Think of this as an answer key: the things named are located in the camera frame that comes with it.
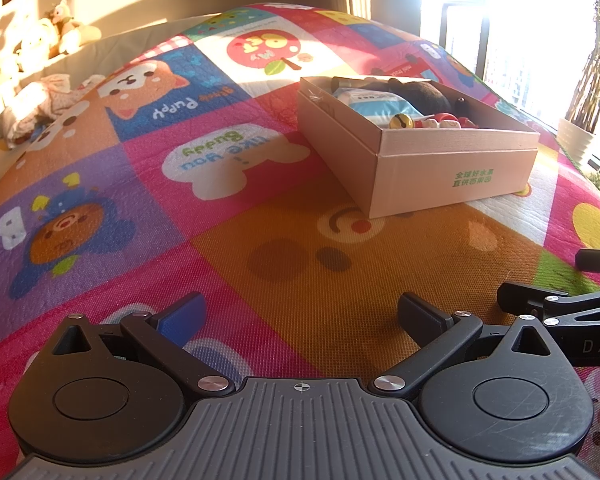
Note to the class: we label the pink cardboard box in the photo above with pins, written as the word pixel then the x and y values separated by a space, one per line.
pixel 390 171

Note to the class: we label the bear figurine keychain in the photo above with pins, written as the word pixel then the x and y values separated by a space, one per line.
pixel 403 121

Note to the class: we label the white plush toy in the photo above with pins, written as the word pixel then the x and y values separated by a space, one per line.
pixel 38 45

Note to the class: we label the colourful cartoon play mat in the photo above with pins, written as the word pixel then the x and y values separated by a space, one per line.
pixel 186 172

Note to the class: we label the blue white wet wipes pack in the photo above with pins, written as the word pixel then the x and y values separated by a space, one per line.
pixel 379 107

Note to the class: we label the white potted plant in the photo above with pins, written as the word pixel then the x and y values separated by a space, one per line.
pixel 576 130

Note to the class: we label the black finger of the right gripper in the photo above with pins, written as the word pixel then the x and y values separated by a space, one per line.
pixel 520 299

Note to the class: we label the black plush bear toy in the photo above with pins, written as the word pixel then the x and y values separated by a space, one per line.
pixel 427 99

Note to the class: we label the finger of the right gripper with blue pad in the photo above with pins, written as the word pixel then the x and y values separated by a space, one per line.
pixel 588 260

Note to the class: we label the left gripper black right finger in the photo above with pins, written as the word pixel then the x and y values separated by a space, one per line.
pixel 443 341

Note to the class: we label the yellow teddy bear plush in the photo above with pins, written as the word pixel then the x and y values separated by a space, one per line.
pixel 73 34

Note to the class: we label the crumpled clothes pile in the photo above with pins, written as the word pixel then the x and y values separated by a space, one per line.
pixel 40 103

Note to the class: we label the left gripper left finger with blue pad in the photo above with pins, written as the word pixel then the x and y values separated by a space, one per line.
pixel 159 339

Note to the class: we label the red round toy figure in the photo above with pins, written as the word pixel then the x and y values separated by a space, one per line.
pixel 450 121

